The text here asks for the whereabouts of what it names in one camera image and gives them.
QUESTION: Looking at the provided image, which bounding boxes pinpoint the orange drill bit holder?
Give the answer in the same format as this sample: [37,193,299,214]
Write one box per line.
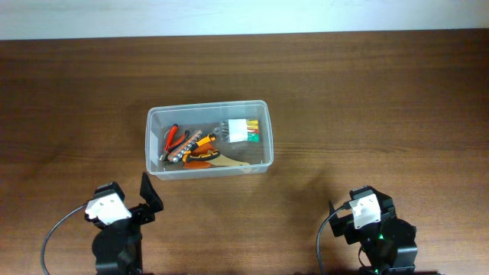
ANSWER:
[167,130,202,163]

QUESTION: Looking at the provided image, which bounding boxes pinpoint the small red-handled pliers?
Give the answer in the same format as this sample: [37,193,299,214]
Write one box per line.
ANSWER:
[159,124,189,161]

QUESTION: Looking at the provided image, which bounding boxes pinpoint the orange-black long-nose pliers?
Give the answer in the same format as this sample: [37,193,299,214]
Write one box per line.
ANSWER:
[161,131,220,163]

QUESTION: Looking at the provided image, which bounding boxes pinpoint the orange scraper with wooden handle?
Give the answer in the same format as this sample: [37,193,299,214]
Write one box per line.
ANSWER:
[182,147,249,170]

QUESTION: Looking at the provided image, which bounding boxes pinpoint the clear plastic container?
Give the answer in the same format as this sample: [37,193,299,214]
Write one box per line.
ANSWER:
[145,100,274,180]

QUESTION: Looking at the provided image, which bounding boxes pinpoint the clear pack of wall plugs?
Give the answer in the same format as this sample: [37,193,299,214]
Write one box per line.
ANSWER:
[215,118,260,143]

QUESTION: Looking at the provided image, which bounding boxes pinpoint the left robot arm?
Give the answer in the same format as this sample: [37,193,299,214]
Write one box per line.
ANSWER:
[85,173,164,275]

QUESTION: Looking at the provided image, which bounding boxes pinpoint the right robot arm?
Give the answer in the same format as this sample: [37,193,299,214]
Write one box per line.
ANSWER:
[325,186,418,274]

